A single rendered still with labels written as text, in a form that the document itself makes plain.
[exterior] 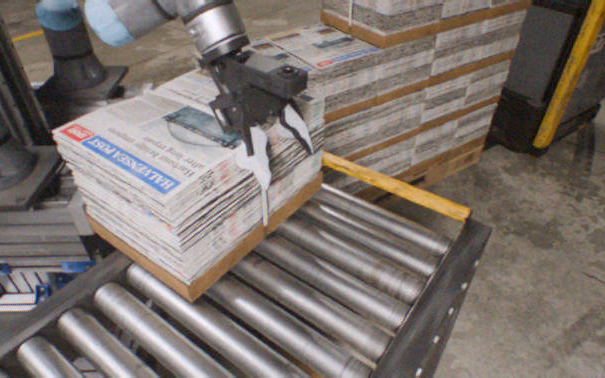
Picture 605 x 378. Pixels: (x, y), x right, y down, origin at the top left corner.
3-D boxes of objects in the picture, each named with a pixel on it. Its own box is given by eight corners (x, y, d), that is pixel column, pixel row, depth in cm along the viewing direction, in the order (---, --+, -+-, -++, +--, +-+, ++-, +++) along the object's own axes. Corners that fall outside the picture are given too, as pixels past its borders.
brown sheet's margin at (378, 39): (319, 20, 173) (320, 9, 171) (372, 9, 186) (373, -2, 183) (383, 48, 149) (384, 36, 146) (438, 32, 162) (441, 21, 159)
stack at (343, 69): (217, 220, 201) (188, 50, 149) (394, 146, 252) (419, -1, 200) (256, 272, 176) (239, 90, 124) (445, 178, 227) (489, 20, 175)
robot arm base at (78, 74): (47, 90, 127) (34, 58, 121) (67, 69, 139) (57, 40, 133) (98, 89, 127) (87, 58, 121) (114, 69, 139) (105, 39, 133)
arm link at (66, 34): (50, 59, 121) (32, 10, 112) (48, 44, 130) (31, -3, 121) (95, 52, 125) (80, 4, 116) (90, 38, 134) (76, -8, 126)
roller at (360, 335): (194, 235, 89) (197, 214, 88) (394, 360, 68) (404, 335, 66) (175, 242, 85) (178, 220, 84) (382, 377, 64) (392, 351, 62)
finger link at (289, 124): (298, 144, 73) (262, 110, 68) (323, 139, 68) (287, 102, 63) (292, 159, 71) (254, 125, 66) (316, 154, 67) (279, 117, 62)
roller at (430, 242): (274, 172, 106) (273, 155, 103) (456, 255, 84) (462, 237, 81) (261, 181, 103) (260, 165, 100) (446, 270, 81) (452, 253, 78)
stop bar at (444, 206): (300, 146, 106) (300, 140, 105) (471, 215, 86) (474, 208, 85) (293, 152, 104) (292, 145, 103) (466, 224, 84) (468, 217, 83)
